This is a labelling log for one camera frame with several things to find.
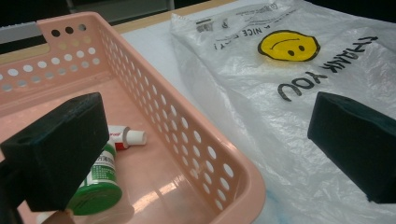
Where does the white bottle with green lid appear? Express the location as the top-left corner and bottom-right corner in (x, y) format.
(66, 141), (123, 217)

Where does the grey metal rail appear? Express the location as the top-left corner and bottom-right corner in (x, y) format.
(0, 21), (43, 45)

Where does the clear smiley plastic bag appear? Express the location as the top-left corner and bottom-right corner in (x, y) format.
(169, 0), (396, 224)

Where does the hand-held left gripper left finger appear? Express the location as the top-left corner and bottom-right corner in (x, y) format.
(0, 91), (110, 213)

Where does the pink perforated plastic basket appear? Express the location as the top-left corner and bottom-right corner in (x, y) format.
(0, 11), (267, 224)

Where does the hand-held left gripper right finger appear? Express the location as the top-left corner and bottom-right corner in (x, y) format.
(306, 91), (396, 204)

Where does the white red toothpaste tube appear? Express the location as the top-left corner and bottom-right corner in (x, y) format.
(106, 124), (148, 151)

